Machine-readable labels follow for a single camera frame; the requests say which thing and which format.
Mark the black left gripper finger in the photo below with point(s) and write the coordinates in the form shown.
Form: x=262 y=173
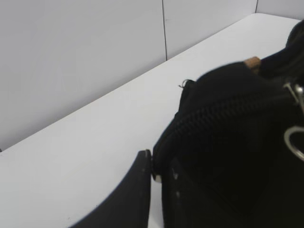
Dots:
x=128 y=206

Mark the black tote bag tan handles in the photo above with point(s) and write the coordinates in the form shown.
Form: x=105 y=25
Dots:
x=233 y=156

